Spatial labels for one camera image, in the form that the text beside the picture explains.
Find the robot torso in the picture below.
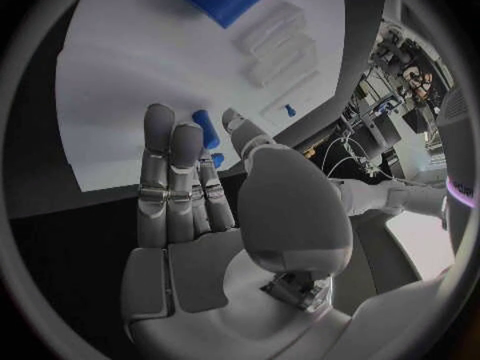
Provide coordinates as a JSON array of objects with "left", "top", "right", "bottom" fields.
[{"left": 434, "top": 83, "right": 480, "bottom": 247}]

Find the white task board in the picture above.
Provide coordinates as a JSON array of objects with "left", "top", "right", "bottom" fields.
[{"left": 54, "top": 0, "right": 346, "bottom": 193}]

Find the long blue peg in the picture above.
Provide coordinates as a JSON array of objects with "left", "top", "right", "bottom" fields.
[{"left": 190, "top": 109, "right": 222, "bottom": 150}]

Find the cluttered workshop desk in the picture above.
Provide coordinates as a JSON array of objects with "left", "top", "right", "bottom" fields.
[{"left": 348, "top": 66, "right": 411, "bottom": 175}]

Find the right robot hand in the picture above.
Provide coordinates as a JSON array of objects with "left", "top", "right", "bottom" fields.
[{"left": 120, "top": 103, "right": 356, "bottom": 360}]

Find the white cable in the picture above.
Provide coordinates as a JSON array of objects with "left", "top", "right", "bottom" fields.
[
  {"left": 321, "top": 134, "right": 382, "bottom": 182},
  {"left": 326, "top": 154, "right": 418, "bottom": 187}
]

